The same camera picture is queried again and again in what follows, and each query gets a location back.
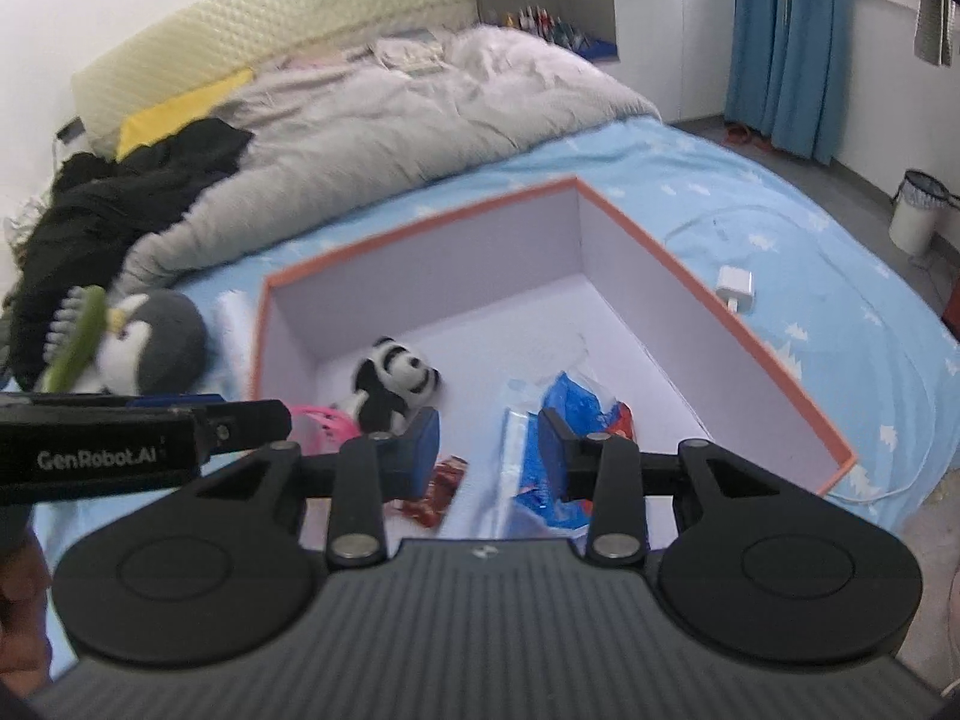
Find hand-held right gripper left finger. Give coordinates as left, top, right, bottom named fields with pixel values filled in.
left=180, top=406, right=441, bottom=569

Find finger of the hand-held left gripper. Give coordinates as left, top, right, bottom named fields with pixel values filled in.
left=196, top=399, right=293, bottom=460
left=124, top=392, right=226, bottom=408

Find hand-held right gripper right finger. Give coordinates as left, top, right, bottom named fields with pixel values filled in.
left=538, top=408, right=796, bottom=563

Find red snack packet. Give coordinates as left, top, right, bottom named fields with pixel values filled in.
left=397, top=454, right=470, bottom=530

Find blue white plastic packet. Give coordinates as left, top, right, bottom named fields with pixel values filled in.
left=514, top=371, right=637, bottom=535

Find black white panda plush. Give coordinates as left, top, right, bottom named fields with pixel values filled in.
left=351, top=336, right=442, bottom=433

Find pink plastic item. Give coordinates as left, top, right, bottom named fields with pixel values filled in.
left=289, top=403, right=362, bottom=455

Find orange cardboard box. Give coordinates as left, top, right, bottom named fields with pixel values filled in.
left=250, top=175, right=857, bottom=541

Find person's left hand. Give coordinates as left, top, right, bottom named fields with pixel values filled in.
left=0, top=532, right=76, bottom=700

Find grey white penguin plush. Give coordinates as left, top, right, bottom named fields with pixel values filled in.
left=94, top=289, right=209, bottom=395

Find green toothbrush plush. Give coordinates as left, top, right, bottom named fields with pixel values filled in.
left=41, top=285, right=107, bottom=393

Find black clothing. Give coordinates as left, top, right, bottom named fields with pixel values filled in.
left=4, top=118, right=254, bottom=391

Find white charger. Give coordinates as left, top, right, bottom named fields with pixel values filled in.
left=715, top=265, right=758, bottom=313

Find yellow pillow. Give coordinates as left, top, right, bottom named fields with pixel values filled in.
left=116, top=67, right=256, bottom=160

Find light blue bed sheet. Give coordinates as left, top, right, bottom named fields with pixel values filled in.
left=30, top=116, right=960, bottom=586

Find grey duvet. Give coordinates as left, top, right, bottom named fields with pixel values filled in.
left=120, top=24, right=662, bottom=293

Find red slippers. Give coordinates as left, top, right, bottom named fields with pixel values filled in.
left=724, top=124, right=775, bottom=152

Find cream padded headboard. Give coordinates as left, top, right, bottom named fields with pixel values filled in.
left=71, top=0, right=477, bottom=158

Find patterned pillow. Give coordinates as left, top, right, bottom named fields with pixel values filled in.
left=277, top=28, right=452, bottom=77

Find row of coloured bottles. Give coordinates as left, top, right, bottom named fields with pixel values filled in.
left=484, top=4, right=595, bottom=47

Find white trash bin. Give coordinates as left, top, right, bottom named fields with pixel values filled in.
left=889, top=169, right=950, bottom=257

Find blue curtain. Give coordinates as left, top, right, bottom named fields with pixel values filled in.
left=724, top=0, right=853, bottom=166

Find hanging grey clothes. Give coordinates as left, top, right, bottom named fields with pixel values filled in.
left=913, top=0, right=960, bottom=68

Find white cable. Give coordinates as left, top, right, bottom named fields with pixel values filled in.
left=664, top=206, right=946, bottom=505

